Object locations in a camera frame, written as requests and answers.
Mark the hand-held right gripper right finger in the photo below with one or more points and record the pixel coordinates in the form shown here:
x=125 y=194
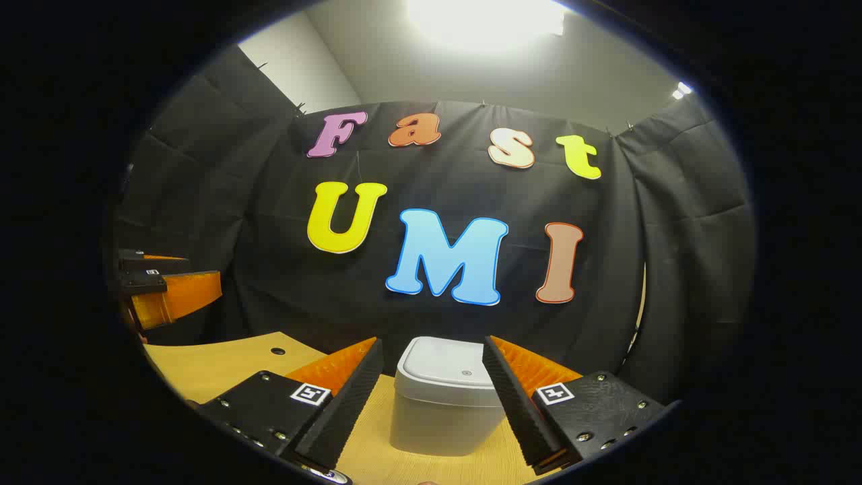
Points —
x=515 y=404

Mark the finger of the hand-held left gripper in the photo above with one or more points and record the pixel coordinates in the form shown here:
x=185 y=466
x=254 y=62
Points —
x=151 y=264
x=178 y=296

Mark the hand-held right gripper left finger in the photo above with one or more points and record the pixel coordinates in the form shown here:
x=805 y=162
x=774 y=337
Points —
x=350 y=404

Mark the grey desktop garbage bin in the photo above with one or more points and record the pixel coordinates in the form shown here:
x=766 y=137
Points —
x=438 y=417

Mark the wooden desktop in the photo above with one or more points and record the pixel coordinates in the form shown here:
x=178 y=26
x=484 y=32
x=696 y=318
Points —
x=202 y=367

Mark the black backdrop cloth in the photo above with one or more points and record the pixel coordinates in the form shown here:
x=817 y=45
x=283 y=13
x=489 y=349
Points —
x=431 y=185

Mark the small ceiling light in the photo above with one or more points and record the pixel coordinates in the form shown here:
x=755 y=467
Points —
x=682 y=90

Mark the large ceiling light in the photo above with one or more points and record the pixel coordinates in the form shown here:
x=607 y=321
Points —
x=485 y=17

